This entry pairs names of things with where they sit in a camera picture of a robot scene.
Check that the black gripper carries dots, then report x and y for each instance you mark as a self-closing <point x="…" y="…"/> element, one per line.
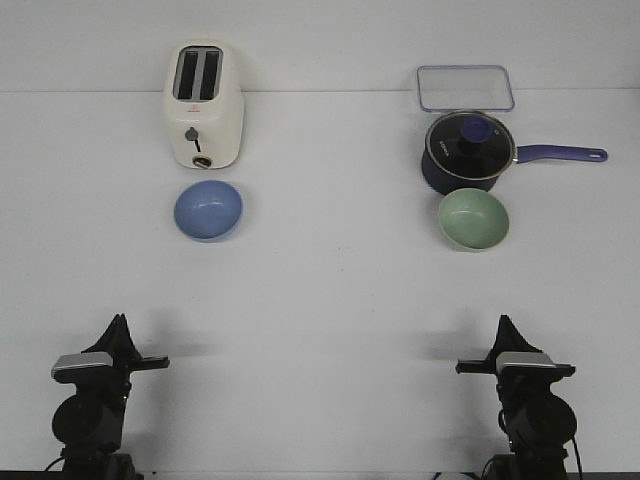
<point x="510" y="339"/>
<point x="115" y="382"/>

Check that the blue bowl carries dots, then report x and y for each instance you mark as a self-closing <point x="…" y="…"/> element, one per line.
<point x="208" y="211"/>

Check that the blue saucepan with handle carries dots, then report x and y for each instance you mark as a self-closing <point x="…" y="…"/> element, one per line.
<point x="482" y="170"/>

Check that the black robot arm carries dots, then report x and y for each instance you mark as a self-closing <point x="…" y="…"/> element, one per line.
<point x="538" y="424"/>
<point x="90" y="423"/>

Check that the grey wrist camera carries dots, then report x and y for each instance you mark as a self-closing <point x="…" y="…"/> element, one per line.
<point x="76" y="368"/>
<point x="510" y="363"/>

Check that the green bowl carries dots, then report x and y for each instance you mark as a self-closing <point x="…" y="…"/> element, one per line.
<point x="473" y="219"/>

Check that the glass pot lid blue knob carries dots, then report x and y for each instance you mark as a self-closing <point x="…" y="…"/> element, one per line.
<point x="467" y="132"/>

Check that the white two-slot toaster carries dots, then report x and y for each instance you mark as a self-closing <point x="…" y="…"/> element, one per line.
<point x="203" y="105"/>

